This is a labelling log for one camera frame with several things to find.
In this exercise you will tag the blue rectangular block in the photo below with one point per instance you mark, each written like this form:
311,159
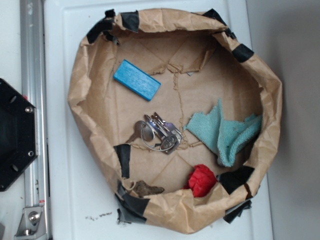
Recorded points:
136,80

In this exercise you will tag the brown rough rock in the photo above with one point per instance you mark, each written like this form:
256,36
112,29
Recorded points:
141,188

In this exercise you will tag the aluminium extrusion rail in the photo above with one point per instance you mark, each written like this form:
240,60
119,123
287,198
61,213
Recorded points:
36,176

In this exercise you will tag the white plastic tray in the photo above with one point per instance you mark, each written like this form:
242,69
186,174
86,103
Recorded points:
83,207

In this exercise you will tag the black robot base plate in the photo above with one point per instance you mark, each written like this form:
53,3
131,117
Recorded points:
17,135

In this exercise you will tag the metal corner bracket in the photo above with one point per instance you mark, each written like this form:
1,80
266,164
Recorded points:
32,225

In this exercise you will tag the red crumpled ball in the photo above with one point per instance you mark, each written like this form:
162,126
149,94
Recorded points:
200,181

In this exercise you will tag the teal cloth rag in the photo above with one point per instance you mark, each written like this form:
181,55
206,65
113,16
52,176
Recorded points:
224,137

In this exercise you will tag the brown paper bag bin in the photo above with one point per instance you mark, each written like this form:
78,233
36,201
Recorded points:
197,60

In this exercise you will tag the bunch of metal keys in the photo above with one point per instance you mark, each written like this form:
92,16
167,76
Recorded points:
157,134

